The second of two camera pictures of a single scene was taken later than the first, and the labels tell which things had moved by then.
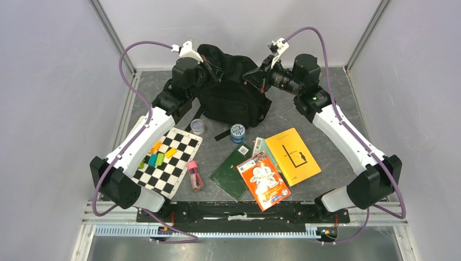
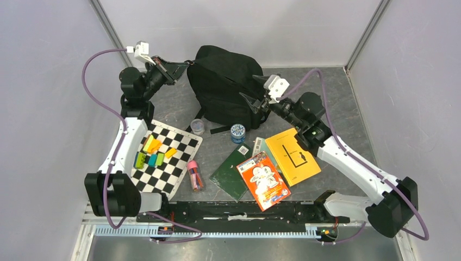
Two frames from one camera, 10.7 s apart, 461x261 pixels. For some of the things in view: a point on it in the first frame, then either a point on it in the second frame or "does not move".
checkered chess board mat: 166,168 does not move
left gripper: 216,73 → 170,72
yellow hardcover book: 292,156 does not move
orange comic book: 266,184 does not move
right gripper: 260,78 → 255,104
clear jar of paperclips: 197,126 does not move
